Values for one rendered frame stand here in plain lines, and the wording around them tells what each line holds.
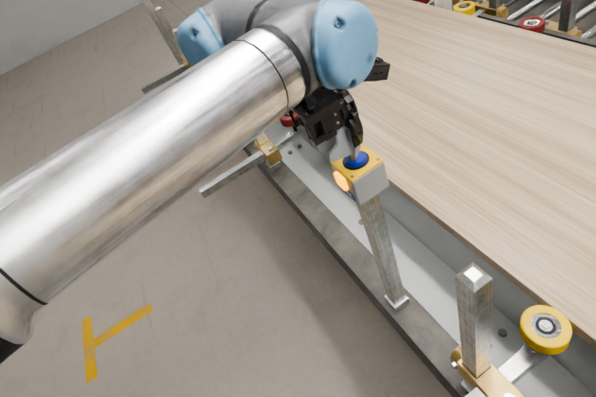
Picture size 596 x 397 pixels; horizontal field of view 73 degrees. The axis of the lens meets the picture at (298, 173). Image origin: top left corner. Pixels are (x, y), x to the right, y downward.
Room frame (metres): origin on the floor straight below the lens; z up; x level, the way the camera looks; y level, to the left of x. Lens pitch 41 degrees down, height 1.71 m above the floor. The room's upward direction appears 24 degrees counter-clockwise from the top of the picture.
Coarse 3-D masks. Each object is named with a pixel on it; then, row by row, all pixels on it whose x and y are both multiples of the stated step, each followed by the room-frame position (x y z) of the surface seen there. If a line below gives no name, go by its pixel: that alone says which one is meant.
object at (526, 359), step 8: (520, 352) 0.26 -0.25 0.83; (528, 352) 0.26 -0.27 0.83; (536, 352) 0.25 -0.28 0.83; (512, 360) 0.26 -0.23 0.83; (520, 360) 0.25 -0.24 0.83; (528, 360) 0.24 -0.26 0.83; (536, 360) 0.24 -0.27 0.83; (504, 368) 0.25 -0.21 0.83; (512, 368) 0.24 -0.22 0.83; (520, 368) 0.24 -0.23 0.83; (528, 368) 0.23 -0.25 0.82; (512, 376) 0.23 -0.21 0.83; (520, 376) 0.23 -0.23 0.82; (472, 392) 0.23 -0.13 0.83; (480, 392) 0.23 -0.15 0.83
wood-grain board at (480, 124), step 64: (384, 0) 1.79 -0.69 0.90; (448, 64) 1.12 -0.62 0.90; (512, 64) 0.98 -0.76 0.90; (576, 64) 0.86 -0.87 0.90; (384, 128) 0.94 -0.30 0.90; (448, 128) 0.83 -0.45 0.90; (512, 128) 0.73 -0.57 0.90; (576, 128) 0.64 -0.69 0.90; (448, 192) 0.62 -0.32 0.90; (512, 192) 0.55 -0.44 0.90; (576, 192) 0.48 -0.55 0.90; (512, 256) 0.41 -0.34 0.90; (576, 256) 0.35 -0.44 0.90; (576, 320) 0.25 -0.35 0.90
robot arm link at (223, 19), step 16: (224, 0) 0.45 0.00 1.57; (240, 0) 0.43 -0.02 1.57; (256, 0) 0.41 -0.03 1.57; (192, 16) 0.45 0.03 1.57; (208, 16) 0.44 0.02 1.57; (224, 16) 0.42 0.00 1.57; (240, 16) 0.40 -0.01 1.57; (192, 32) 0.43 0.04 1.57; (208, 32) 0.42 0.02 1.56; (224, 32) 0.41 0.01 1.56; (240, 32) 0.39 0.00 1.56; (192, 48) 0.43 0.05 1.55; (208, 48) 0.41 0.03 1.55; (192, 64) 0.45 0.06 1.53
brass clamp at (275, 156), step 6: (258, 144) 1.23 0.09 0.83; (264, 144) 1.21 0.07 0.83; (270, 144) 1.20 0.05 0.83; (258, 150) 1.25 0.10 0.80; (264, 150) 1.18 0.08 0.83; (276, 150) 1.16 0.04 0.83; (270, 156) 1.15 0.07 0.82; (276, 156) 1.15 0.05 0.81; (270, 162) 1.15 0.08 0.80; (276, 162) 1.15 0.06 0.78
